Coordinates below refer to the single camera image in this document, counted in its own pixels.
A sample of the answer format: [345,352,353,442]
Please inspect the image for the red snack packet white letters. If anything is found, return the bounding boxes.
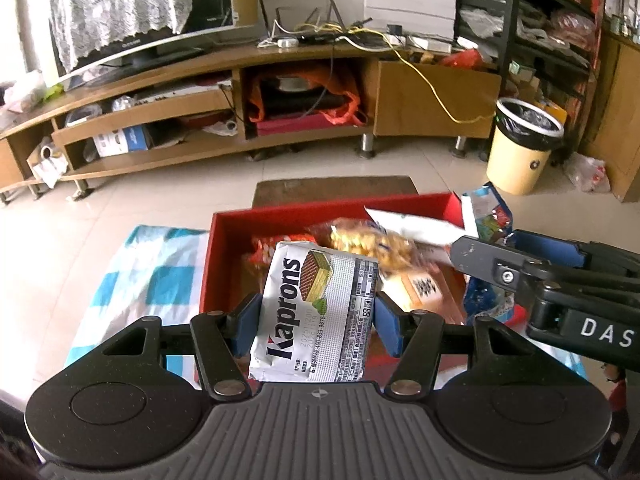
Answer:
[247,234,282,281]

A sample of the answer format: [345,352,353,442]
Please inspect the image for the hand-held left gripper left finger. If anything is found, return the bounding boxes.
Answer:
[100,292,262,403]

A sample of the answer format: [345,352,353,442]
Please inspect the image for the white and blue carton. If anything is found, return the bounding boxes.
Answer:
[94,126,153,157]

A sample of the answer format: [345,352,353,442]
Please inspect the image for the round bun clear packet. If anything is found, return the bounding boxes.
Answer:
[385,267,468,326]

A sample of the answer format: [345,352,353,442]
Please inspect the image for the white plastic bag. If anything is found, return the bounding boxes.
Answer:
[564,152,612,193]

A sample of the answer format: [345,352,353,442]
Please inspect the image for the blue candy packet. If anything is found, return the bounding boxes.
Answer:
[459,182,521,323]

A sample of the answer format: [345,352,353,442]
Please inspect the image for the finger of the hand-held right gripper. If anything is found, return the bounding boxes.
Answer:
[448,236,640,303]
[507,230,640,287]

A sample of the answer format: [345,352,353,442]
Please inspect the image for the yellow cable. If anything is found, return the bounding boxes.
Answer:
[285,0,496,125]

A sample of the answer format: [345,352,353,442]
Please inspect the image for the crumpled white paper bag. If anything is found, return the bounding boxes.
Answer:
[27,142,68,188]

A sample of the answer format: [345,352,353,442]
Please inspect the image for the orange bag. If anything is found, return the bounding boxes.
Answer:
[247,67,368,128]

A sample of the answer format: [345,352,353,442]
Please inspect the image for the brown floor mat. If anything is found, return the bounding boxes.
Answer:
[252,176,420,209]

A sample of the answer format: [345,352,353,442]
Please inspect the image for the yellow trash bin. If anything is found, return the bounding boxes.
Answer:
[486,97,566,196]

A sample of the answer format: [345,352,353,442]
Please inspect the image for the black metal shelf rack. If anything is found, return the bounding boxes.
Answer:
[455,0,606,156]

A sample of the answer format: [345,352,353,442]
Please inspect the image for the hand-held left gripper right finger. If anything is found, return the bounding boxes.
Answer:
[372,293,532,400]

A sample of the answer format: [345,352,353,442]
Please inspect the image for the wooden television stand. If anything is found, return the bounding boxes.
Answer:
[0,42,502,196]

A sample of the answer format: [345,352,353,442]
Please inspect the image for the wooden cabinet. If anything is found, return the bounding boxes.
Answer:
[580,30,640,203]

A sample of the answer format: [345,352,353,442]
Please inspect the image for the red cardboard box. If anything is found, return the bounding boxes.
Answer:
[194,192,526,393]

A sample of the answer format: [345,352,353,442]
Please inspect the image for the blue white checkered tablecloth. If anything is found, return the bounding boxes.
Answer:
[67,225,588,386]

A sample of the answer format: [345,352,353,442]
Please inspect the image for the white lace cloth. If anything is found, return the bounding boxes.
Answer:
[47,0,198,73]

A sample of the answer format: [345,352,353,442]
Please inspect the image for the silver wafer packet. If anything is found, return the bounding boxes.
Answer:
[248,241,379,383]

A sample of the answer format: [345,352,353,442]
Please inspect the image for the red plastic bag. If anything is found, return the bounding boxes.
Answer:
[440,49,483,68]

